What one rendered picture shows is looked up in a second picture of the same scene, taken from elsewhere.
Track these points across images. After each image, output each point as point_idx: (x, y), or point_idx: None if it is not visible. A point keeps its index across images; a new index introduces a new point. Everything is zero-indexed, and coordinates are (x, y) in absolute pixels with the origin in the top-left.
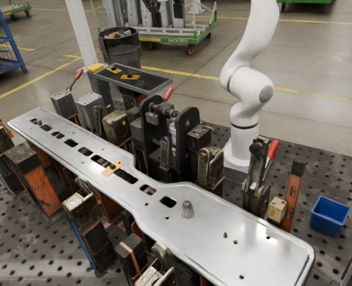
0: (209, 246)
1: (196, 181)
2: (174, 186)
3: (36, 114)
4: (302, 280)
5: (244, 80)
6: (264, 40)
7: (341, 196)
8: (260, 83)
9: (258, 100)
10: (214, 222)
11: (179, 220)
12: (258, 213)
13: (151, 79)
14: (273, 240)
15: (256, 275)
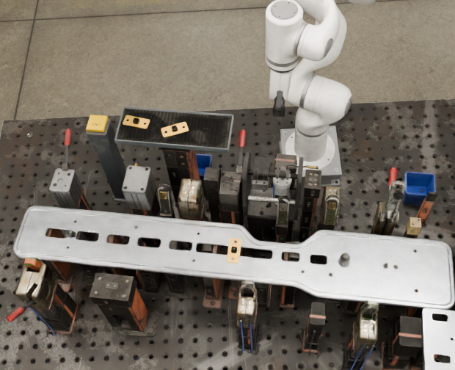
0: (380, 280)
1: (307, 219)
2: (312, 241)
3: (44, 222)
4: (452, 270)
5: (324, 99)
6: (337, 55)
7: (414, 156)
8: (344, 100)
9: (343, 114)
10: (369, 258)
11: (342, 271)
12: (392, 231)
13: (206, 125)
14: (420, 251)
15: (424, 284)
